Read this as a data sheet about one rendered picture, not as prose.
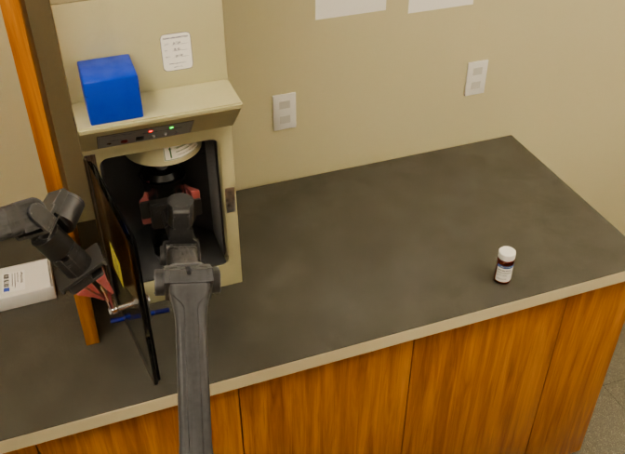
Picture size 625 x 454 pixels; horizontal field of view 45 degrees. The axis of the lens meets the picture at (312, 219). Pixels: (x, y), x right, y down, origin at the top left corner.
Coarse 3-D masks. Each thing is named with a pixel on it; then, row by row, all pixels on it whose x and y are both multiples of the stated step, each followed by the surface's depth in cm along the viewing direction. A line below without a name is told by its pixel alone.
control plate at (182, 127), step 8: (144, 128) 149; (152, 128) 150; (160, 128) 151; (168, 128) 153; (176, 128) 154; (184, 128) 156; (104, 136) 147; (112, 136) 148; (120, 136) 149; (128, 136) 151; (136, 136) 152; (144, 136) 154; (160, 136) 157; (104, 144) 153; (112, 144) 154; (120, 144) 155
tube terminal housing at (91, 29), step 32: (96, 0) 141; (128, 0) 143; (160, 0) 145; (192, 0) 147; (64, 32) 142; (96, 32) 144; (128, 32) 146; (160, 32) 148; (192, 32) 151; (64, 64) 145; (160, 64) 152; (224, 64) 157; (224, 128) 166; (96, 160) 159; (224, 160) 171; (224, 192) 175; (224, 224) 184; (224, 256) 190
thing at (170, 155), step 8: (184, 144) 169; (192, 144) 170; (200, 144) 174; (144, 152) 167; (152, 152) 167; (160, 152) 167; (168, 152) 167; (176, 152) 168; (184, 152) 169; (192, 152) 170; (136, 160) 168; (144, 160) 167; (152, 160) 167; (160, 160) 167; (168, 160) 167; (176, 160) 168; (184, 160) 169
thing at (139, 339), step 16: (96, 176) 151; (96, 192) 156; (112, 208) 142; (112, 224) 148; (112, 240) 155; (128, 240) 136; (128, 256) 139; (112, 272) 171; (128, 272) 145; (128, 288) 152; (128, 320) 168; (144, 320) 147; (144, 336) 151; (144, 352) 158
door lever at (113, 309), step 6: (102, 288) 152; (102, 294) 152; (108, 294) 151; (108, 300) 149; (114, 300) 149; (132, 300) 149; (108, 306) 149; (114, 306) 147; (120, 306) 148; (126, 306) 148; (132, 306) 149; (114, 312) 147
